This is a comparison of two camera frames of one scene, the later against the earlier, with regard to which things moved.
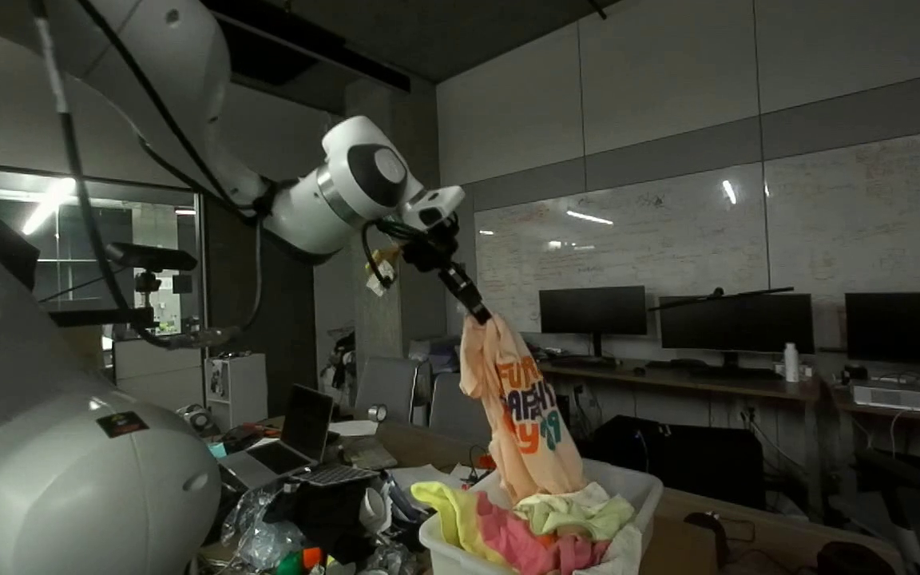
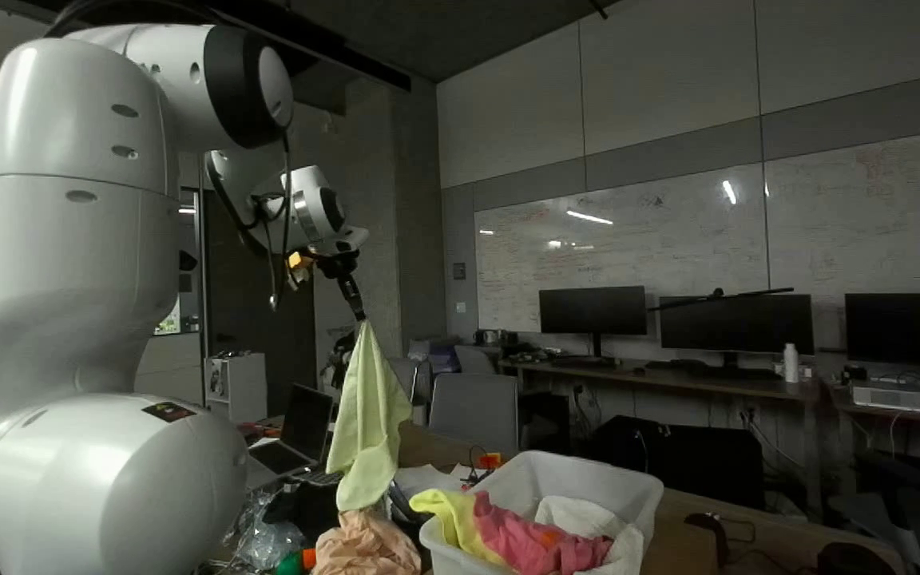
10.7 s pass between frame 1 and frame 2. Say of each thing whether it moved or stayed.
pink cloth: stayed
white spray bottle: stayed
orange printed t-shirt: moved
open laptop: stayed
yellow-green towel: stayed
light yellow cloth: moved
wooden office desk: stayed
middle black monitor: stayed
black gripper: moved
